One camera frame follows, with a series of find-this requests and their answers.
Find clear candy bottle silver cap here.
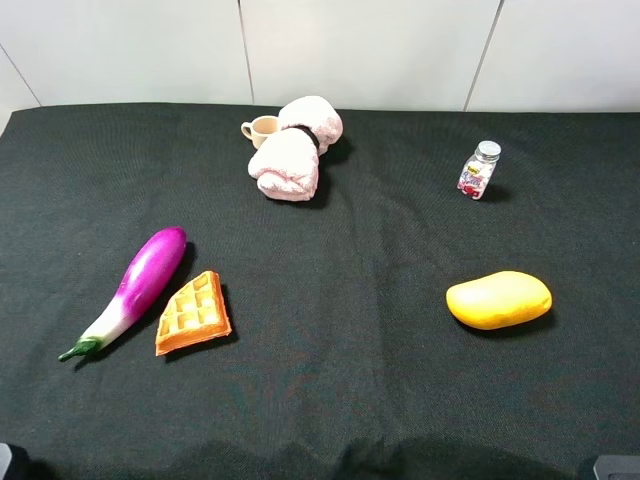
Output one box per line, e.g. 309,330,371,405
457,140,501,200

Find pink rolled towel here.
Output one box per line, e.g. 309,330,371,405
248,95,343,202

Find beige small cup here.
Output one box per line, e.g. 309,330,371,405
240,115,279,150

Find orange toy waffle slice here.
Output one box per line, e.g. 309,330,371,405
155,270,232,356

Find black table cloth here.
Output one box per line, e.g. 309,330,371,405
1,104,639,479

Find purple toy eggplant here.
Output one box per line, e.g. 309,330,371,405
58,226,187,362

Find yellow toy mango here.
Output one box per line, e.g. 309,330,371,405
445,271,552,330

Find grey right base corner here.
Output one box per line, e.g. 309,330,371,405
593,455,640,480

